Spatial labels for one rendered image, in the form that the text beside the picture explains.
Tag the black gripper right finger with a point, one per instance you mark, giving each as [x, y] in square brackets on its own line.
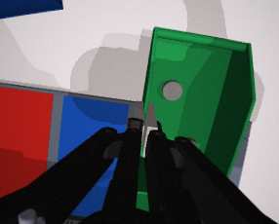
[217, 200]

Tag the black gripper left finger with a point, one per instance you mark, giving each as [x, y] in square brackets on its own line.
[52, 196]

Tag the dark grey low shelf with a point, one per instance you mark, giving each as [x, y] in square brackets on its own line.
[38, 129]

